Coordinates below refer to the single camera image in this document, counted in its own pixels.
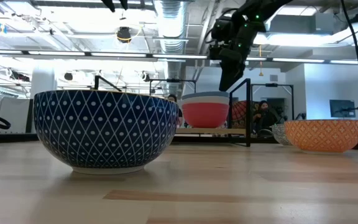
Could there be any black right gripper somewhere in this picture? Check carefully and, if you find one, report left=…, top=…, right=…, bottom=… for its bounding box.
left=218, top=15, right=266, bottom=93

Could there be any white bowl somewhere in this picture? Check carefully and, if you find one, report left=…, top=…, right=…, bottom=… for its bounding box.
left=181, top=95, right=230, bottom=106

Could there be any red leaf-patterned bowl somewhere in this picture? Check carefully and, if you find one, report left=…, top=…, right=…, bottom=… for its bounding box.
left=270, top=123, right=293, bottom=146

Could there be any cyan bowl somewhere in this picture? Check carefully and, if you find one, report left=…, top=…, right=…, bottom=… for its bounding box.
left=283, top=119, right=358, bottom=154

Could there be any yellow bowl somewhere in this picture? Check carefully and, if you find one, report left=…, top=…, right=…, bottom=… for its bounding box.
left=32, top=89, right=180, bottom=175

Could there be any red patterned cloth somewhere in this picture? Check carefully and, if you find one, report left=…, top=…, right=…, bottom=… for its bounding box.
left=231, top=100, right=255, bottom=129

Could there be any person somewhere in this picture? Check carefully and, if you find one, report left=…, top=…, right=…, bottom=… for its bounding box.
left=167, top=93, right=183, bottom=128
left=252, top=100, right=278, bottom=135

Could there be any black ceiling camera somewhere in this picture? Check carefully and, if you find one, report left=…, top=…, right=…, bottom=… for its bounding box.
left=116, top=26, right=132, bottom=44

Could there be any black metal rig frame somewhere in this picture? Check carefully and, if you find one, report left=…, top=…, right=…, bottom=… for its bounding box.
left=149, top=78, right=197, bottom=96
left=250, top=83, right=295, bottom=121

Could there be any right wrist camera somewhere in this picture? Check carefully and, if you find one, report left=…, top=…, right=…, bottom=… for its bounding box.
left=209, top=17, right=233, bottom=60

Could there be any silver ventilation duct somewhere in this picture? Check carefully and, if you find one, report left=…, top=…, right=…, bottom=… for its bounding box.
left=156, top=0, right=188, bottom=91

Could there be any dark wall monitor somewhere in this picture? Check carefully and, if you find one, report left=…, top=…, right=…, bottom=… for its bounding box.
left=329, top=99, right=356, bottom=118

